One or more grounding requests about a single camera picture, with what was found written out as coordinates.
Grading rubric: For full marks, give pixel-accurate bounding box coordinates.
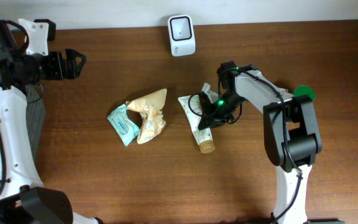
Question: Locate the right black camera cable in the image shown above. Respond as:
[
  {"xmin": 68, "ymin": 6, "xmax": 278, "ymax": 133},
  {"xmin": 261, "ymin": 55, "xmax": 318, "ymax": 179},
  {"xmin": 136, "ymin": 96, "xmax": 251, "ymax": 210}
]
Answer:
[{"xmin": 187, "ymin": 93, "xmax": 244, "ymax": 125}]

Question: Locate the grey plastic mesh basket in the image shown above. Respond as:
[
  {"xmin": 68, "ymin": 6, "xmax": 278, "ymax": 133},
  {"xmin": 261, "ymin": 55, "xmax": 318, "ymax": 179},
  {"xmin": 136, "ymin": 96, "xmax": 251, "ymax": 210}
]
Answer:
[{"xmin": 0, "ymin": 83, "xmax": 47, "ymax": 206}]

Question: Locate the green lidded jar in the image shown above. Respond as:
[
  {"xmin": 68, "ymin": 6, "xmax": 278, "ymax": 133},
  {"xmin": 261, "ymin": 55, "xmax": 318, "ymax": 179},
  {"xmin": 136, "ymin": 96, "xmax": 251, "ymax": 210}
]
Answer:
[{"xmin": 293, "ymin": 85, "xmax": 315, "ymax": 101}]

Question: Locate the white barcode scanner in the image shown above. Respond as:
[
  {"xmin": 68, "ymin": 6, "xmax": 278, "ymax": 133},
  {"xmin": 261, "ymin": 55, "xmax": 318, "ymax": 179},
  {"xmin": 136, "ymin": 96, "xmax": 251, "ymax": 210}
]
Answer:
[{"xmin": 167, "ymin": 15, "xmax": 196, "ymax": 57}]

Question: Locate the teal wet wipes pack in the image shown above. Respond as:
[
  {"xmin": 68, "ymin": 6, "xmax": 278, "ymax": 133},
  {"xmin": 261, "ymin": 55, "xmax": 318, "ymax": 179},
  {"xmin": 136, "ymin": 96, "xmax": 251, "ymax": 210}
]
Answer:
[{"xmin": 106, "ymin": 104, "xmax": 140, "ymax": 146}]

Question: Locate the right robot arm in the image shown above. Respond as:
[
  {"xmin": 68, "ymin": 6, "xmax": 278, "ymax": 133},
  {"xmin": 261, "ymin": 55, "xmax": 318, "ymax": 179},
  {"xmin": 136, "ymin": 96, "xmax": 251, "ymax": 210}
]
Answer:
[{"xmin": 197, "ymin": 61, "xmax": 323, "ymax": 223}]

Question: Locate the beige paper bag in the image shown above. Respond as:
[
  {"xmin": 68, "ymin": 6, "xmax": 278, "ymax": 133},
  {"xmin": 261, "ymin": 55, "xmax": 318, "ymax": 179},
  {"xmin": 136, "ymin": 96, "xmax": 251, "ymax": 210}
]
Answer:
[{"xmin": 126, "ymin": 88, "xmax": 167, "ymax": 144}]

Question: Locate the white cream tube gold cap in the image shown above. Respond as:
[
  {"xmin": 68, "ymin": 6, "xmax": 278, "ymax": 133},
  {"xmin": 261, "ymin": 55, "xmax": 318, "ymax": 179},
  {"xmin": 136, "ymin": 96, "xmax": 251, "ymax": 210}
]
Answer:
[{"xmin": 178, "ymin": 95, "xmax": 215, "ymax": 154}]

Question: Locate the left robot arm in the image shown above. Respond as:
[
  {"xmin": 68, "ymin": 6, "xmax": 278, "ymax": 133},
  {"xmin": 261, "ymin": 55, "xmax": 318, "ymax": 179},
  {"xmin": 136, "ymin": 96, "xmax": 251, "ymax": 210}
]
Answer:
[{"xmin": 0, "ymin": 19, "xmax": 99, "ymax": 223}]

